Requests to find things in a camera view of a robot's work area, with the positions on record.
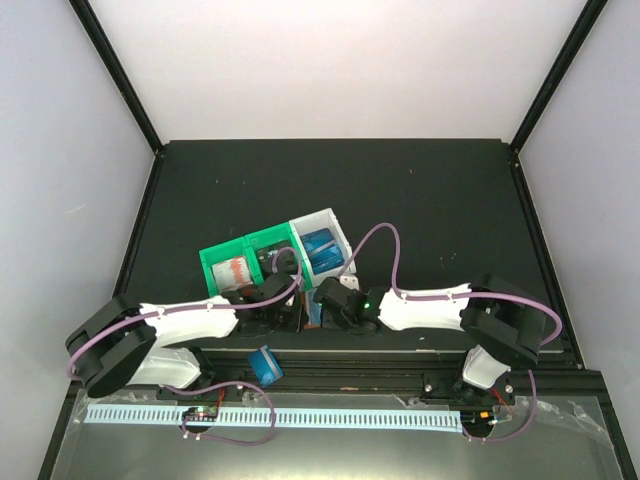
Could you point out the green bin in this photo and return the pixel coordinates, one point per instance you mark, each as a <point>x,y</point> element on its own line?
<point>261,246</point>
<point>214,254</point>

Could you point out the brown leather card holder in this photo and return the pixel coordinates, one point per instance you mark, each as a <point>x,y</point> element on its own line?
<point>313,310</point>

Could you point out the right black frame post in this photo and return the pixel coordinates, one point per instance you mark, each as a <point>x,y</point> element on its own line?
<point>572,45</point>

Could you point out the dropped blue credit card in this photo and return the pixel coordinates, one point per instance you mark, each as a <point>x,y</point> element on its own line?
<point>265,366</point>

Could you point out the small circuit board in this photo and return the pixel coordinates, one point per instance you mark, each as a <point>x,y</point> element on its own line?
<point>200,414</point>

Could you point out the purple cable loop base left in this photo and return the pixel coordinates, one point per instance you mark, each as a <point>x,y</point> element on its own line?
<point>229,415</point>

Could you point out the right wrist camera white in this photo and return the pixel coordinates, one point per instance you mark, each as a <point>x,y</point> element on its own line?
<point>350,281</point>

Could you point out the blue cards stack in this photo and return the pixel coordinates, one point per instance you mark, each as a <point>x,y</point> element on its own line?
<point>323,251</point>

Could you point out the black aluminium rail front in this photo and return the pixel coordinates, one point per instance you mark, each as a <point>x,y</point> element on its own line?
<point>426,374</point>

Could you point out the red white cards stack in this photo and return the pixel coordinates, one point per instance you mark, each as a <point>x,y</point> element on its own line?
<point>231,274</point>

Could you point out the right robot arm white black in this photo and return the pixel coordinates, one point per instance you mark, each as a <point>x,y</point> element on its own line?
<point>508,330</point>

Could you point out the white slotted cable duct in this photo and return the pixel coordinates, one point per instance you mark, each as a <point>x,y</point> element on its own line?
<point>362,419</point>

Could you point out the green bin left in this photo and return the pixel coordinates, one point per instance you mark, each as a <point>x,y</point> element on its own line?
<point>214,254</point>

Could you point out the left black frame post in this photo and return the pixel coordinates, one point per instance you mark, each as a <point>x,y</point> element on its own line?
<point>102,45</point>

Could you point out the black frame post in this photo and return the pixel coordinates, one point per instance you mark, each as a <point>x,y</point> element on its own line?
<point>102,45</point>
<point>572,45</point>

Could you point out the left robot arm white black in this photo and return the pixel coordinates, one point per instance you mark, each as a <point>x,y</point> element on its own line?
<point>131,343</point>

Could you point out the green bin middle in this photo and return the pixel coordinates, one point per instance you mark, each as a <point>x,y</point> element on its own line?
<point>261,246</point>

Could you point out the black vip cards stack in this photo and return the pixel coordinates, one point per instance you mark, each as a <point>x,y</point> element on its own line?
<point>270,260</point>

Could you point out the white bin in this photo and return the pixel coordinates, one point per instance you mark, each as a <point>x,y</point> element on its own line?
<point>325,218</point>

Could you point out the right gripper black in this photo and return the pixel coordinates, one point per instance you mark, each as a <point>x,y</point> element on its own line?
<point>329,315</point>

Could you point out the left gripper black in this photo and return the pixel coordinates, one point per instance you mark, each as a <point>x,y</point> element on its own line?
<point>296,322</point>

